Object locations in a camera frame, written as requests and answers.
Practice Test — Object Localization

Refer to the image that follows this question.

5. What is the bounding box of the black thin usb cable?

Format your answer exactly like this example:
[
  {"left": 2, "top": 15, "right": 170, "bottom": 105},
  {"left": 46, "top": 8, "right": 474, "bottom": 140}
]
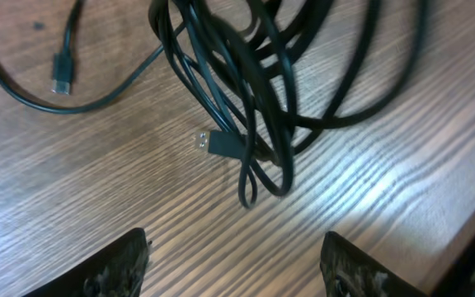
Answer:
[{"left": 0, "top": 0, "right": 187, "bottom": 116}]

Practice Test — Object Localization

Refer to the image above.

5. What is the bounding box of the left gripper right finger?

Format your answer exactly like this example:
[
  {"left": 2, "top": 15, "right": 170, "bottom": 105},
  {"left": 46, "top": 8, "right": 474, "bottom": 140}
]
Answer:
[{"left": 319, "top": 231, "right": 426, "bottom": 297}]

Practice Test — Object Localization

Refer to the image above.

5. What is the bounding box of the black thick usb cable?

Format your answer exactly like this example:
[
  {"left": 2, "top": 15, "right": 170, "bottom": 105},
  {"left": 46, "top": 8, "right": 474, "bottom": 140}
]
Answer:
[{"left": 148, "top": 0, "right": 428, "bottom": 210}]

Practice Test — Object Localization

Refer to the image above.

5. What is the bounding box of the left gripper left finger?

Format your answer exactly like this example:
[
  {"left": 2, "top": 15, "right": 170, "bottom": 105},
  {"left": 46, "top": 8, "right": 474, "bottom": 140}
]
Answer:
[{"left": 28, "top": 228, "right": 151, "bottom": 297}]

